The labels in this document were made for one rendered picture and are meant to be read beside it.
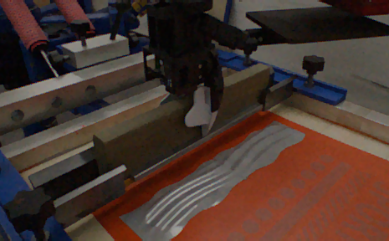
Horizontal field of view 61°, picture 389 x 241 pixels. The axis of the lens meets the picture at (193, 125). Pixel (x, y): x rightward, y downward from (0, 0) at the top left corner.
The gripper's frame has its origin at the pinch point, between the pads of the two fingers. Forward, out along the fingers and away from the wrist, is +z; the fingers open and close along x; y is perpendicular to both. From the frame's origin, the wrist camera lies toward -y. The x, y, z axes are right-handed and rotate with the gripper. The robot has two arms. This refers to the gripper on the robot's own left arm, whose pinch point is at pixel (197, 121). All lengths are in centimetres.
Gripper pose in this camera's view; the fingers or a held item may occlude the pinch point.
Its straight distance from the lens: 54.7
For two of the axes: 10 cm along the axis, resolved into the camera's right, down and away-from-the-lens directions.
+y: -7.2, 3.8, -5.8
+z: 0.1, 8.4, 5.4
